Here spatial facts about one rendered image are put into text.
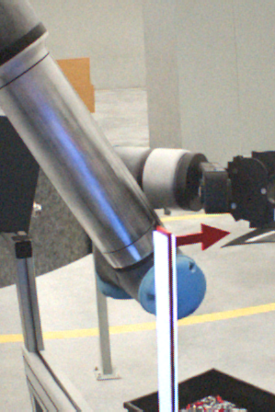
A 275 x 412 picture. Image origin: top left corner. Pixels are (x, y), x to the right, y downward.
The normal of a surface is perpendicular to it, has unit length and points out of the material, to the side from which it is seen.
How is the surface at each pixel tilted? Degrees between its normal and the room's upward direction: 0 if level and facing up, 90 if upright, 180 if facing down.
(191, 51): 90
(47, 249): 90
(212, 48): 90
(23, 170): 90
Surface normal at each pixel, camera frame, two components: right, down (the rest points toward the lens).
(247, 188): -0.50, 0.11
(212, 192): -0.03, 0.15
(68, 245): 0.85, 0.08
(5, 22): 0.37, -0.08
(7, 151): 0.38, 0.19
